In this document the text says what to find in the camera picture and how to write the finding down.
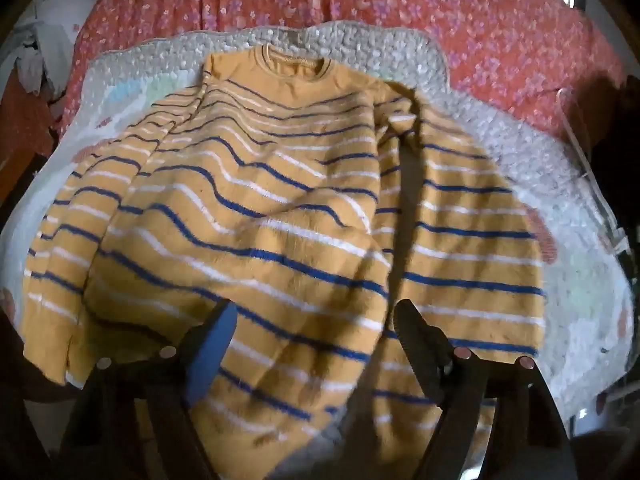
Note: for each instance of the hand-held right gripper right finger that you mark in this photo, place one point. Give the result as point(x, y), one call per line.
point(417, 340)

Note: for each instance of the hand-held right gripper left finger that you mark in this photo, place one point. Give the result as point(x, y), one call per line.
point(212, 345)

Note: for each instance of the yellow striped sweater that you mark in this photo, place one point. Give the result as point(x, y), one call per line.
point(280, 240)

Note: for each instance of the beige quilted blanket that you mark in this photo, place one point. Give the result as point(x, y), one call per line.
point(525, 170)

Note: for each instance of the red floral bedspread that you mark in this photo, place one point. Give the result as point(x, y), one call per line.
point(400, 10)

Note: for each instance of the white crumpled cloth pile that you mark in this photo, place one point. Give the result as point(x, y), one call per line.
point(35, 50)

